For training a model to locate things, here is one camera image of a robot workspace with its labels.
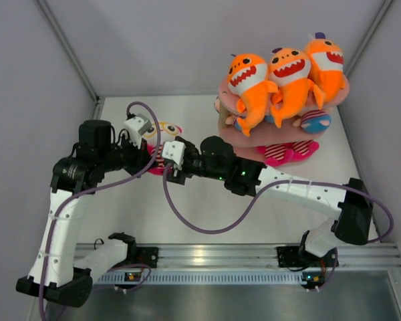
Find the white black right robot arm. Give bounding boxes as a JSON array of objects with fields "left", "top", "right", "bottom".
[{"left": 161, "top": 136, "right": 372, "bottom": 265}]

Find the white pink glasses plush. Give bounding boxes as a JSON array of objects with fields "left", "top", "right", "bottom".
[{"left": 142, "top": 120, "right": 182, "bottom": 176}]

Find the orange shark plush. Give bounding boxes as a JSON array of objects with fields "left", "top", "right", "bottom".
[
  {"left": 269, "top": 47, "right": 325, "bottom": 128},
  {"left": 304, "top": 31, "right": 346, "bottom": 105},
  {"left": 227, "top": 53, "right": 278, "bottom": 137}
]

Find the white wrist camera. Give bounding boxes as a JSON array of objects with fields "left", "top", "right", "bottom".
[
  {"left": 124, "top": 114, "right": 152, "bottom": 149},
  {"left": 161, "top": 140, "right": 186, "bottom": 170}
]

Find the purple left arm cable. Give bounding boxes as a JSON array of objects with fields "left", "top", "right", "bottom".
[{"left": 38, "top": 101, "right": 162, "bottom": 321}]

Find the blue doll plush on shelf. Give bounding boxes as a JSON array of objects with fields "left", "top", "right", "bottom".
[{"left": 214, "top": 96, "right": 274, "bottom": 131}]

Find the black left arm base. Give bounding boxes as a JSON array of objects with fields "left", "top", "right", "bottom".
[{"left": 133, "top": 247, "right": 159, "bottom": 269}]

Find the white slotted cable duct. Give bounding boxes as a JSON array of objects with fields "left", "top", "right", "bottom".
[{"left": 97, "top": 270, "right": 321, "bottom": 286}]

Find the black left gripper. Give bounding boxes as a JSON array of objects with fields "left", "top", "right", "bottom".
[{"left": 98, "top": 133, "right": 157, "bottom": 179}]

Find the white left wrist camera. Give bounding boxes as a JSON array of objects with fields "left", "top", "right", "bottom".
[{"left": 124, "top": 114, "right": 152, "bottom": 149}]

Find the pink three-tier shelf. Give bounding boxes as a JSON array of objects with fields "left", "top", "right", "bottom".
[{"left": 217, "top": 75, "right": 350, "bottom": 158}]

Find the doll plush striped shirt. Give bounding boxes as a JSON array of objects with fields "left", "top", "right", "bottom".
[{"left": 293, "top": 110, "right": 331, "bottom": 134}]

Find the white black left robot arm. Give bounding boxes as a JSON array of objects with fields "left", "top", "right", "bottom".
[{"left": 16, "top": 115, "right": 152, "bottom": 308}]

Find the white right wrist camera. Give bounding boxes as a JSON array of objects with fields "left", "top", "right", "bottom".
[{"left": 161, "top": 140, "right": 186, "bottom": 170}]

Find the pink striped plush on shelf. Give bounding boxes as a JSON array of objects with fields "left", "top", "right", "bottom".
[{"left": 257, "top": 144, "right": 294, "bottom": 167}]

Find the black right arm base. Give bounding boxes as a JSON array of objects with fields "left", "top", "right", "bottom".
[{"left": 277, "top": 246, "right": 309, "bottom": 272}]

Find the aluminium mounting rail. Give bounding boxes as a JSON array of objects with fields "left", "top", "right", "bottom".
[{"left": 73, "top": 242, "right": 401, "bottom": 270}]

